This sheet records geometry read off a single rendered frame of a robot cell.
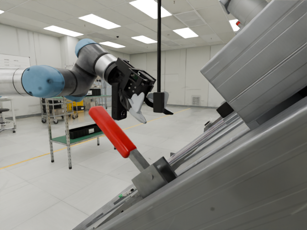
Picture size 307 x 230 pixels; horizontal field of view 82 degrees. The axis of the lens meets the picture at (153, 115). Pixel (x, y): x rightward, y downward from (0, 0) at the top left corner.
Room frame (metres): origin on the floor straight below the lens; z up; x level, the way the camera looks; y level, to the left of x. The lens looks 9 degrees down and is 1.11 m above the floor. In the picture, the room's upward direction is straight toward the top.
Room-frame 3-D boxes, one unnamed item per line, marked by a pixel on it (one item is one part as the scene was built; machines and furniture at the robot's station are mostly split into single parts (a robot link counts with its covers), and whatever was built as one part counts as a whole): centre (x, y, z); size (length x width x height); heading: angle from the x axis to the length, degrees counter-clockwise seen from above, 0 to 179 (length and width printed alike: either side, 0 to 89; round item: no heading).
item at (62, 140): (2.73, 1.08, 0.55); 0.91 x 0.46 x 1.10; 149
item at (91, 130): (2.73, 1.08, 0.41); 0.57 x 0.17 x 0.11; 149
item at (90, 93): (2.73, 1.08, 1.01); 0.57 x 0.17 x 0.11; 149
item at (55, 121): (5.53, 2.97, 0.50); 0.90 x 0.54 x 1.00; 163
